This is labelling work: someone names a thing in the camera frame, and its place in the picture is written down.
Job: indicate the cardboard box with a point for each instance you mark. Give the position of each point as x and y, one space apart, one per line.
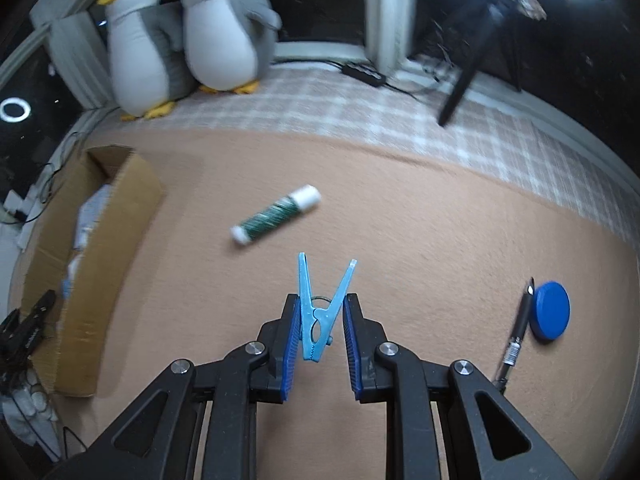
120 240

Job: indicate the black tripod leg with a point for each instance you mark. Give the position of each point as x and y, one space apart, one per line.
465 70

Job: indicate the light blue clothespin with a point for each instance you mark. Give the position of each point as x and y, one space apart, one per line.
315 325

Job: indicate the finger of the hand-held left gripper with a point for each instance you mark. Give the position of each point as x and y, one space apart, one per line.
42 310

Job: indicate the green glue stick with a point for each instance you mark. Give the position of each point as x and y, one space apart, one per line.
270 215

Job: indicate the white power strip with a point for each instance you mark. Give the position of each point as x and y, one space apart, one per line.
25 237

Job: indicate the checked white cloth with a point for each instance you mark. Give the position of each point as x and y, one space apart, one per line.
350 115

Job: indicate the black pen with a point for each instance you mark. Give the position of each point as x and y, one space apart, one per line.
520 325

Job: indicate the person's left hand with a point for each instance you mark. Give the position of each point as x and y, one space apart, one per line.
25 402

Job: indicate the blue round lid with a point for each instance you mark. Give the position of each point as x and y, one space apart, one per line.
550 312

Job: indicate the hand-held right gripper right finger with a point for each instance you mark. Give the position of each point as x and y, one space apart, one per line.
351 350

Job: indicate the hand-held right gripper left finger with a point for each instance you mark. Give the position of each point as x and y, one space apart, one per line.
292 350

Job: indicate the small penguin plush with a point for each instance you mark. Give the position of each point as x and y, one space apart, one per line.
220 35

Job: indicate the large penguin plush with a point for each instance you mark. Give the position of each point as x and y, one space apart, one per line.
135 60

